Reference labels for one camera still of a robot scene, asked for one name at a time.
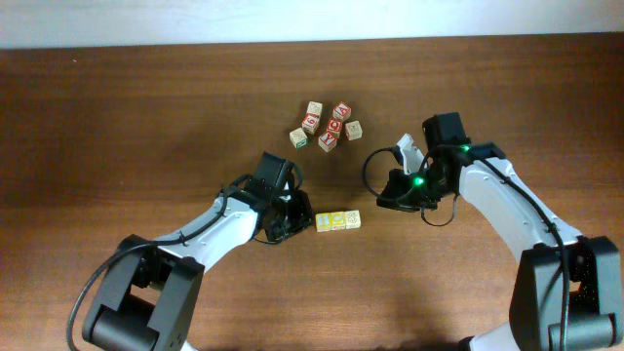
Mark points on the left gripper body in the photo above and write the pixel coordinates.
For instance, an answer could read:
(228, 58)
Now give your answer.
(292, 214)

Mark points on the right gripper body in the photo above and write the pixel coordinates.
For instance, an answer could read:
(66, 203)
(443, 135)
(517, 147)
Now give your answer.
(395, 193)

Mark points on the yellow number 1 block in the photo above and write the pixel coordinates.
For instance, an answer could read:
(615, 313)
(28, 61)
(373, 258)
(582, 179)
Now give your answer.
(323, 222)

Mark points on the yellow letter block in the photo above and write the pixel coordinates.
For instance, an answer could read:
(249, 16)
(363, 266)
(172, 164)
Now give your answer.
(338, 221)

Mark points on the pale engraved wooden block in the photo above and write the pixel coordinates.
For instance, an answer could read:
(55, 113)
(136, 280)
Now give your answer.
(352, 219)

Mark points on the plain engraved wooden block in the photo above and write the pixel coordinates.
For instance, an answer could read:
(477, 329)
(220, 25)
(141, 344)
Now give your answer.
(353, 130)

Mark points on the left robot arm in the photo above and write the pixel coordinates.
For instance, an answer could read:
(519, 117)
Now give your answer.
(149, 288)

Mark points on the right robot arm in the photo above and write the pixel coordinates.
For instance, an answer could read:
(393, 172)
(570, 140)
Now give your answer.
(568, 289)

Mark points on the green edged wooden block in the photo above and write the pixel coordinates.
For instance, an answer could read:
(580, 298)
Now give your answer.
(298, 138)

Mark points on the red letter Y block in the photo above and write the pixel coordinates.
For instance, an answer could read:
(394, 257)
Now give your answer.
(327, 141)

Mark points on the red number 6 block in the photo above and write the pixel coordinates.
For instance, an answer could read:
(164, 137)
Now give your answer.
(310, 123)

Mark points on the red letter Q block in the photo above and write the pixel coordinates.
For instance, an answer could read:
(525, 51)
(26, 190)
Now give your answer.
(334, 127)

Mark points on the red letter A block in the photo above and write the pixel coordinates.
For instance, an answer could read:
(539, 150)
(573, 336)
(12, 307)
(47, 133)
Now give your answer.
(342, 111)

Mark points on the plain wooden block top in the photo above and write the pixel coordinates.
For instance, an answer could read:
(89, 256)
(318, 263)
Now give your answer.
(314, 108)

